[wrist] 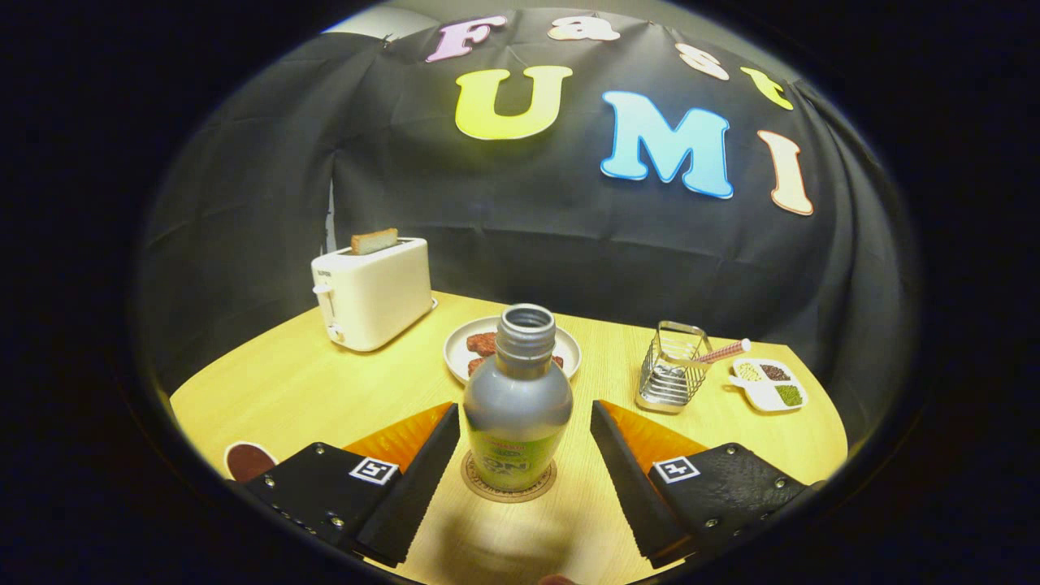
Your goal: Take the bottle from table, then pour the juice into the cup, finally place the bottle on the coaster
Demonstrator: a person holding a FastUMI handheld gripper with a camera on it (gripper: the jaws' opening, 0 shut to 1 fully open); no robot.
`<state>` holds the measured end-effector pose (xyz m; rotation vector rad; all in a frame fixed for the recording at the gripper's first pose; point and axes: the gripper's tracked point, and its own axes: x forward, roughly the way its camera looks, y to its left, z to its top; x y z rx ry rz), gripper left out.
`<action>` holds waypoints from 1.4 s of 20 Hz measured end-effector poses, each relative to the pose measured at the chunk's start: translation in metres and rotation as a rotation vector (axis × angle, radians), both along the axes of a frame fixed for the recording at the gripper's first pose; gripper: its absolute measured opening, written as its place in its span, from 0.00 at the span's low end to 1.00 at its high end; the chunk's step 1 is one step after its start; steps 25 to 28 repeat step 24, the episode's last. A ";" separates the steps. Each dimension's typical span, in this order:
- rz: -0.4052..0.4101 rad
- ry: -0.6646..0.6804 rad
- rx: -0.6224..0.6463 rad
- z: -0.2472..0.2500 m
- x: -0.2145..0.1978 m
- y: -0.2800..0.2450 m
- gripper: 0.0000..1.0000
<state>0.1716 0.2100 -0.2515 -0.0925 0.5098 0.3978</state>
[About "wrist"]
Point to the cream toaster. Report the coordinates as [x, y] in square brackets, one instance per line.
[378, 296]

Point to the pink striped straw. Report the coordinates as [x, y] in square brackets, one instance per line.
[723, 351]

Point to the round cork coaster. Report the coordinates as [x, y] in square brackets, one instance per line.
[479, 490]

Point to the white divided bean dish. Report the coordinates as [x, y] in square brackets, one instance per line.
[768, 398]

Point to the white round plate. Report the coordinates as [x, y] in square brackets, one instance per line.
[457, 353]

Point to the silver bottle with green label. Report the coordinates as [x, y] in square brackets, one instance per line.
[517, 406]

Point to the toast slice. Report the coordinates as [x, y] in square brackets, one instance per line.
[374, 241]

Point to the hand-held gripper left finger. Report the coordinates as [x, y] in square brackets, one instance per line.
[418, 479]

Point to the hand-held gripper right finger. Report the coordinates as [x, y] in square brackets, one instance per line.
[630, 487]

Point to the wooden table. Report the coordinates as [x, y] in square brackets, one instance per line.
[325, 390]

